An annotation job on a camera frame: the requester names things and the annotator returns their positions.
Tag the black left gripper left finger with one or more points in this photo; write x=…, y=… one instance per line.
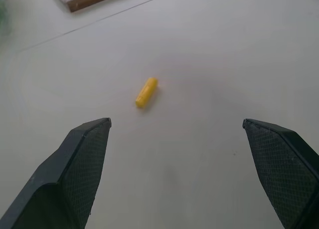
x=64, y=174

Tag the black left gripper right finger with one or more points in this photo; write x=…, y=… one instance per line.
x=284, y=169

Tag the yellow cylinder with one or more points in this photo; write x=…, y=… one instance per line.
x=146, y=92

